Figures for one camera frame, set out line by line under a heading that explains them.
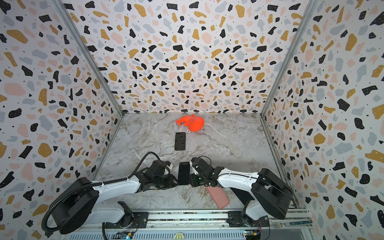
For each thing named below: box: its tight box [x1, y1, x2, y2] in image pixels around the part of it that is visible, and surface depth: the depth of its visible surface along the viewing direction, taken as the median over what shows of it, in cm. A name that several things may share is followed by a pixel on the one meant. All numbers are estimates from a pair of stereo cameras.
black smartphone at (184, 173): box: [178, 162, 190, 186], surface depth 92 cm
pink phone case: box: [206, 186, 230, 209], surface depth 84 cm
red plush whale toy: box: [175, 114, 205, 132], surface depth 112 cm
